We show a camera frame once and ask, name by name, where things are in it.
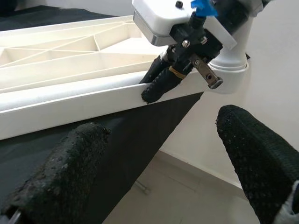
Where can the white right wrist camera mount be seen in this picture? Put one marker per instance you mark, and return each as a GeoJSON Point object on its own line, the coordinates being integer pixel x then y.
{"type": "Point", "coordinates": [161, 14]}

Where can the black table cloth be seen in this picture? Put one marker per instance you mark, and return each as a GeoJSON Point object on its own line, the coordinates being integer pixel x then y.
{"type": "Point", "coordinates": [128, 140]}

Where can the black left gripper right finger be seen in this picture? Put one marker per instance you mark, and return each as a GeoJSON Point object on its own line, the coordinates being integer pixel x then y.
{"type": "Point", "coordinates": [261, 163]}

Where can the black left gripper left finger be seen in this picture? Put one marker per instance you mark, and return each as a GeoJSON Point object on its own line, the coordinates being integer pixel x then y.
{"type": "Point", "coordinates": [60, 175]}

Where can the white plastic table top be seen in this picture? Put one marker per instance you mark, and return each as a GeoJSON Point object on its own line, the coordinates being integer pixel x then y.
{"type": "Point", "coordinates": [70, 70]}

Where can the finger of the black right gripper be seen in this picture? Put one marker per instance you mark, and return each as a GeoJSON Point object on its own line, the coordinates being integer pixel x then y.
{"type": "Point", "coordinates": [163, 84]}
{"type": "Point", "coordinates": [155, 67]}

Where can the metal folding table legs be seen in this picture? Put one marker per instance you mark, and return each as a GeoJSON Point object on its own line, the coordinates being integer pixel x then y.
{"type": "Point", "coordinates": [142, 186]}

